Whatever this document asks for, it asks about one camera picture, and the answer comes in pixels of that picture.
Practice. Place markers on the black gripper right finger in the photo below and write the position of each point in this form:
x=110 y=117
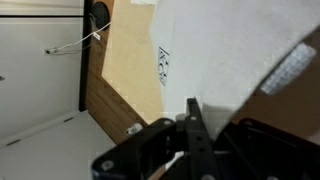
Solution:
x=251 y=150

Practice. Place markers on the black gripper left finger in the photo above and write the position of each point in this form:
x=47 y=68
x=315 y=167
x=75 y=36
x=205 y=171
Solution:
x=138 y=157

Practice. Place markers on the white canvas tote bag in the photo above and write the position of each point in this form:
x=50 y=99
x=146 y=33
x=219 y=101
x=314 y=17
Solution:
x=220 y=51

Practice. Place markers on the pair of sneakers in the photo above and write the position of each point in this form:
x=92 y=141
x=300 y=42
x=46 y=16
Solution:
x=136 y=127

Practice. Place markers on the white entry door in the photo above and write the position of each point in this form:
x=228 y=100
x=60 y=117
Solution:
x=62 y=152

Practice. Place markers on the black round floor base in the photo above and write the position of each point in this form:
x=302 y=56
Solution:
x=99 y=15

